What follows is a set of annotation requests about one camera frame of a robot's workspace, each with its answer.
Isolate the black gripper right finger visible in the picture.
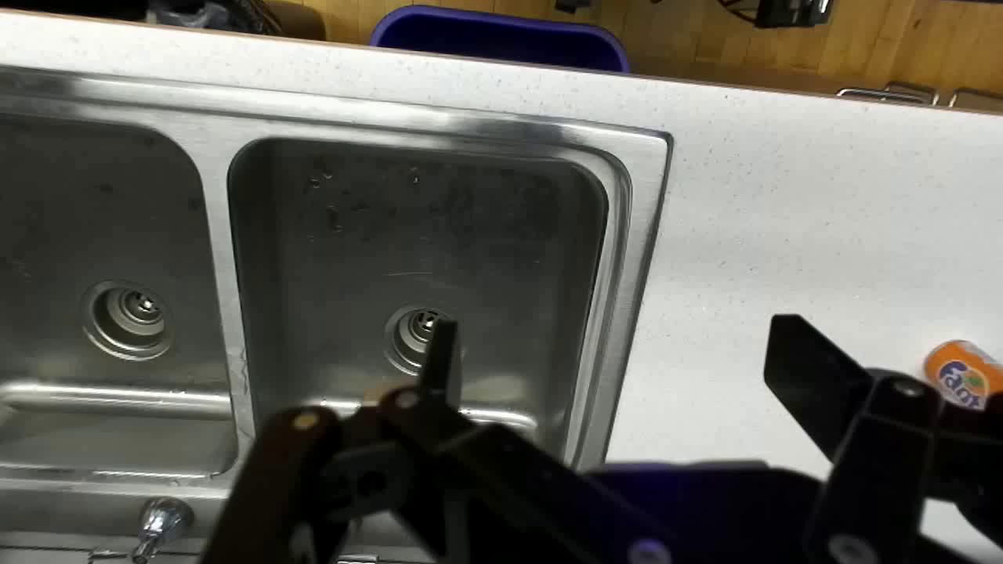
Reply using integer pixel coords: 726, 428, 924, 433
762, 310, 1003, 564

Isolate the chrome faucet handle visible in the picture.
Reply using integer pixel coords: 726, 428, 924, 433
127, 499, 202, 564

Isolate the blue plastic bin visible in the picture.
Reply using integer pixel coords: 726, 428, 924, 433
367, 2, 633, 76

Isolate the metal sink drain strainer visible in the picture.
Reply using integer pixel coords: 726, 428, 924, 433
383, 305, 447, 378
80, 279, 173, 365

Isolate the stainless steel double sink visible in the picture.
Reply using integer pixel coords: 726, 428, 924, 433
0, 63, 674, 564

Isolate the black floor equipment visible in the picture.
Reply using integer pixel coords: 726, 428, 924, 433
717, 0, 840, 32

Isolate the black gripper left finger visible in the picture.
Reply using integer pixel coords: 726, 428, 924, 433
196, 315, 683, 564

